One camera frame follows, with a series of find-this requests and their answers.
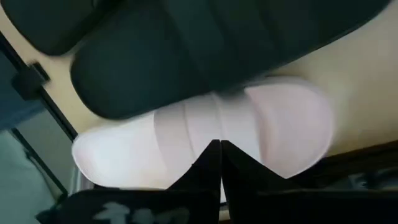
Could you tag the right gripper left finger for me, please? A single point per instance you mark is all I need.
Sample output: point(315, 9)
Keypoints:
point(208, 168)

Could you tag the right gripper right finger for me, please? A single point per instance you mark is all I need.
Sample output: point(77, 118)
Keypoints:
point(245, 177)

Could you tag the pink foam slide sandal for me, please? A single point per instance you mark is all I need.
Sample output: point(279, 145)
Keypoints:
point(124, 155)

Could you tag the black flip-flop sandal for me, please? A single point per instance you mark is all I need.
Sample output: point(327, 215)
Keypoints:
point(46, 25)

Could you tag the black metal frame rails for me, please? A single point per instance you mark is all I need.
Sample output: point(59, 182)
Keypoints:
point(357, 158)

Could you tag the black frame rail with brackets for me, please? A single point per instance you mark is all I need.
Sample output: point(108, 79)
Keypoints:
point(31, 81)

